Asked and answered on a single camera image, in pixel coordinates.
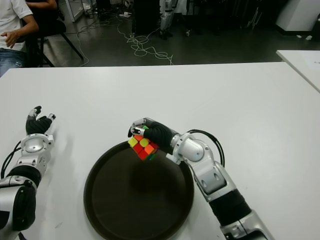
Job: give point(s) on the black cabinet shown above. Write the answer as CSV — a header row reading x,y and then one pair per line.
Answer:
x,y
146,15

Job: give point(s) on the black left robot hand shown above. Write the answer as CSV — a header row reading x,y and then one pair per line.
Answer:
x,y
37,126

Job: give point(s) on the silver humanoid robot legs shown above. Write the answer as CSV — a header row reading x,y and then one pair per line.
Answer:
x,y
166,17

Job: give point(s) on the white machine housing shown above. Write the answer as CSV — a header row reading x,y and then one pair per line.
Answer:
x,y
300,15

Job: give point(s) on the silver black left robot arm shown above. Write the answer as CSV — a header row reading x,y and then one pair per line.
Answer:
x,y
30,150

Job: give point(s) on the small white floor object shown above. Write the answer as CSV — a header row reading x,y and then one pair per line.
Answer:
x,y
309,37

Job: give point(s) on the white power strip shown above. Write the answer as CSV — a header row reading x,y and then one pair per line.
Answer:
x,y
125,15

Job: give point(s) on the black chair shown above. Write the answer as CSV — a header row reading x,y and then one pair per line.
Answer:
x,y
40,47

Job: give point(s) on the white side table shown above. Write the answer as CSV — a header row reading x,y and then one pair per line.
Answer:
x,y
302,60

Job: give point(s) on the person in white shirt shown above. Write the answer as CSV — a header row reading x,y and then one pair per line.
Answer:
x,y
10,15

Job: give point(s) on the white cabinet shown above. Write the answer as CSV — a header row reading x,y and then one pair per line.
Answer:
x,y
72,10

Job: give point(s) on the person in black shirt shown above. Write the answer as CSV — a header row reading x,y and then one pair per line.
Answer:
x,y
47,17

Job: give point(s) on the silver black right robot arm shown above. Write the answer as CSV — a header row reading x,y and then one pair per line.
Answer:
x,y
212,180

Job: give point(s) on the multicoloured Rubik's cube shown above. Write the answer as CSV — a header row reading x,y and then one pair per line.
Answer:
x,y
143,147

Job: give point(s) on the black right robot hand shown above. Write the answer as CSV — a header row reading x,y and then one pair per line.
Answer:
x,y
160,135

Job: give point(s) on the dark brown round plate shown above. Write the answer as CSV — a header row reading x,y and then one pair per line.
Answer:
x,y
138,195

